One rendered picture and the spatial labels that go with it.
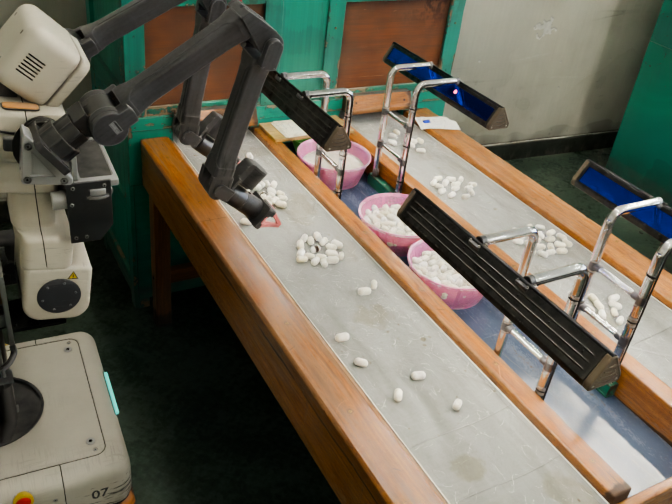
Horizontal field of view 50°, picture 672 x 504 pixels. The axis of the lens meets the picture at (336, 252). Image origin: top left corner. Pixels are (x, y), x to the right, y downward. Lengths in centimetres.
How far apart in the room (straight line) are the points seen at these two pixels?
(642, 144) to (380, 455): 347
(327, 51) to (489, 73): 173
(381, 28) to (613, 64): 238
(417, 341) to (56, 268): 90
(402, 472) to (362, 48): 182
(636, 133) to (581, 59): 56
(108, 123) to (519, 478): 110
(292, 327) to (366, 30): 144
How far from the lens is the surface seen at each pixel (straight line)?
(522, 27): 437
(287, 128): 272
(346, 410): 156
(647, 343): 206
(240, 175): 180
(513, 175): 267
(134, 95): 156
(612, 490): 160
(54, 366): 240
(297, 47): 272
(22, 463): 215
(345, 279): 197
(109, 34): 197
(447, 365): 176
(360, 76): 291
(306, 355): 167
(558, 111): 482
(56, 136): 156
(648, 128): 464
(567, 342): 136
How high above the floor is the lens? 187
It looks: 33 degrees down
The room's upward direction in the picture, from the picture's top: 8 degrees clockwise
